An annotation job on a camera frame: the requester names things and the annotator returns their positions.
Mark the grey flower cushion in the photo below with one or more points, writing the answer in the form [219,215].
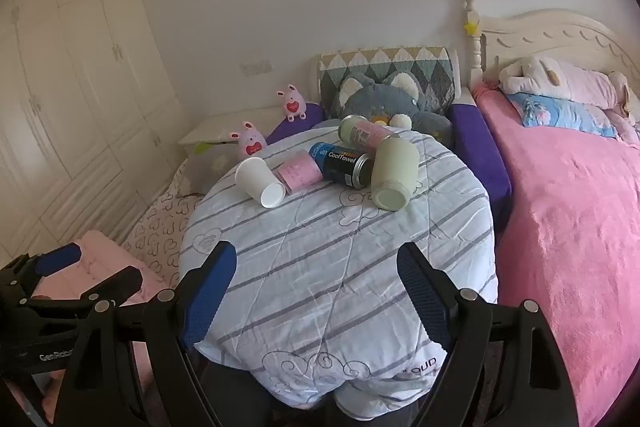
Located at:
[207,168]

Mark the pale green plastic jar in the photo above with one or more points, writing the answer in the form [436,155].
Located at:
[395,169]

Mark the blue printed pillow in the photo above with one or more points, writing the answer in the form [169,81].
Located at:
[555,113]

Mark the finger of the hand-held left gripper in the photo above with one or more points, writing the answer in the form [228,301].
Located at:
[57,256]
[112,284]

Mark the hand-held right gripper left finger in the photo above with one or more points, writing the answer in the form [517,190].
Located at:
[214,294]

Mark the dark blue can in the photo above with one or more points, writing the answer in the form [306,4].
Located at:
[340,168]

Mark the pink white plush pillow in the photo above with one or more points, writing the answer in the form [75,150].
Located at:
[530,77]

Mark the white paper cup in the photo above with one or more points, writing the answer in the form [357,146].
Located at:
[256,181]

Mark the purple bed bumper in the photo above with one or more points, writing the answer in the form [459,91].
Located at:
[480,147]
[300,119]

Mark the pink bunny toy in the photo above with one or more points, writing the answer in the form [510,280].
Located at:
[250,141]
[292,104]

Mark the grey plush cat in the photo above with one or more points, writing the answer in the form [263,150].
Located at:
[380,102]

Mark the cream carved headboard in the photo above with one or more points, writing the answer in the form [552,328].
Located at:
[550,32]

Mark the cream wardrobe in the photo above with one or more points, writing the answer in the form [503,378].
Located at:
[75,82]

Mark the white nightstand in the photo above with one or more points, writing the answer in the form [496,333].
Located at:
[225,124]

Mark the yellow star sticker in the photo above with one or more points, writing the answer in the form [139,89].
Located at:
[470,28]

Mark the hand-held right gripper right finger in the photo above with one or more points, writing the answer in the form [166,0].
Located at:
[425,299]

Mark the grey striped white blanket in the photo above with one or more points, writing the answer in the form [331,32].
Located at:
[325,267]

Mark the diamond pattern cushion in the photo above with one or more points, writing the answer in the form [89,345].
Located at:
[432,72]

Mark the heart print sheet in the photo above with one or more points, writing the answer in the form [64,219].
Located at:
[160,227]

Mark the pink cloth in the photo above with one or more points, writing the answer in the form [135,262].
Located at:
[102,257]

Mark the pink fleece blanket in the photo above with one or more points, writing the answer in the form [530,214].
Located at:
[560,232]

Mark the pink printed cup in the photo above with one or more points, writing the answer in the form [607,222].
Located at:
[300,174]

